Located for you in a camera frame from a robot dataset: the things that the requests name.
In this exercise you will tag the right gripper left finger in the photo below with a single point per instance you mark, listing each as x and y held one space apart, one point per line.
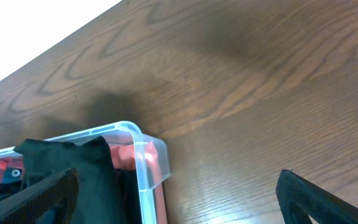
52 200

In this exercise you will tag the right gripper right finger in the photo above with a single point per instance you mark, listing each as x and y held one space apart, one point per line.
301 201

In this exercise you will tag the black hoodie garment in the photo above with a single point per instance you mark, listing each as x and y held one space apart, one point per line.
99 197

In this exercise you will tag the salmon pink garment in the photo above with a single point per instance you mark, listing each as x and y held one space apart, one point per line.
140 181

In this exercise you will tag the clear plastic storage container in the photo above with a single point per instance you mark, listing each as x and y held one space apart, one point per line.
121 133

